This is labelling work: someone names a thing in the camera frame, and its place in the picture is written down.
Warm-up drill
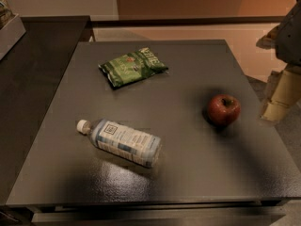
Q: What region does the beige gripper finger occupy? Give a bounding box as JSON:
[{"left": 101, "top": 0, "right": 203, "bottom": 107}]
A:
[
  {"left": 256, "top": 25, "right": 279, "bottom": 49},
  {"left": 261, "top": 64, "right": 301, "bottom": 122}
]

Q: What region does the red apple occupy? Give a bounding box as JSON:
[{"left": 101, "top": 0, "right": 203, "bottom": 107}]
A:
[{"left": 207, "top": 94, "right": 241, "bottom": 127}]

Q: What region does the green jalapeno chip bag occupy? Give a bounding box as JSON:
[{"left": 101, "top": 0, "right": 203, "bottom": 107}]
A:
[{"left": 99, "top": 47, "right": 168, "bottom": 89}]

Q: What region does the clear plastic water bottle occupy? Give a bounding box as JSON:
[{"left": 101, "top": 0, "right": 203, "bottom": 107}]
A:
[{"left": 76, "top": 119, "right": 161, "bottom": 168}]

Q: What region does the dark side table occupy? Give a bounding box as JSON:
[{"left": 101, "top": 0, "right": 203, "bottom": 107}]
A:
[{"left": 0, "top": 16, "right": 90, "bottom": 207}]

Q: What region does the grey tray with snacks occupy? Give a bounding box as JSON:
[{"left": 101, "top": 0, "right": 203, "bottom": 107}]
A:
[{"left": 0, "top": 0, "right": 26, "bottom": 60}]

